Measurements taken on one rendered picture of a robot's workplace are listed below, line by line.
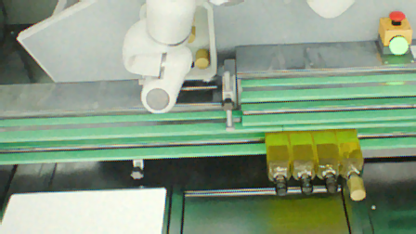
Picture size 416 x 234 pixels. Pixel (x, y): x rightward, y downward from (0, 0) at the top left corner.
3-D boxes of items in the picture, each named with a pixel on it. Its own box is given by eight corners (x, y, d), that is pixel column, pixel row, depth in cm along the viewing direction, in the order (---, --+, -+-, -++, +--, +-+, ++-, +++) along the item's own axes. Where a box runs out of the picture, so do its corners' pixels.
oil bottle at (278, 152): (264, 128, 165) (268, 186, 148) (263, 111, 162) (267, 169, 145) (285, 127, 165) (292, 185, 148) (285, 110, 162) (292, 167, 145)
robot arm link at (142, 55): (194, 7, 117) (186, 52, 137) (125, -5, 116) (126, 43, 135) (188, 47, 114) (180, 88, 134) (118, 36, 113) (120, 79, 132)
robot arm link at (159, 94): (148, 45, 126) (194, 53, 127) (151, 32, 136) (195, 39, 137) (137, 113, 131) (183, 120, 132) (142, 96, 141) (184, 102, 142)
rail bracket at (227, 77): (224, 110, 161) (224, 142, 151) (220, 56, 150) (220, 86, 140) (236, 110, 161) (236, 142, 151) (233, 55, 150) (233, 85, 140)
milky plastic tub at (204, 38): (152, 62, 166) (149, 81, 160) (141, -13, 153) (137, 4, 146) (217, 59, 167) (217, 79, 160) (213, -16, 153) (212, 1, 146)
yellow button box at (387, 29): (376, 39, 165) (382, 55, 159) (379, 15, 160) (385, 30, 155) (403, 38, 165) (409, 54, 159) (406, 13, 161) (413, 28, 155)
